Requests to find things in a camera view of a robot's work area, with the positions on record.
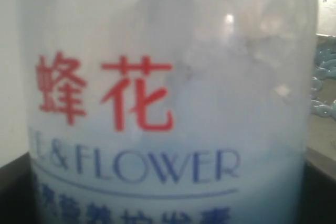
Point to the round silver metal plate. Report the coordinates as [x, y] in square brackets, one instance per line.
[323, 69]

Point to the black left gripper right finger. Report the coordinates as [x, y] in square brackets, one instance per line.
[317, 204]

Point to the clear blue pump bottle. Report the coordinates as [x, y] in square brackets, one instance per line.
[168, 111]

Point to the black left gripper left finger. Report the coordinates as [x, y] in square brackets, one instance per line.
[17, 196]

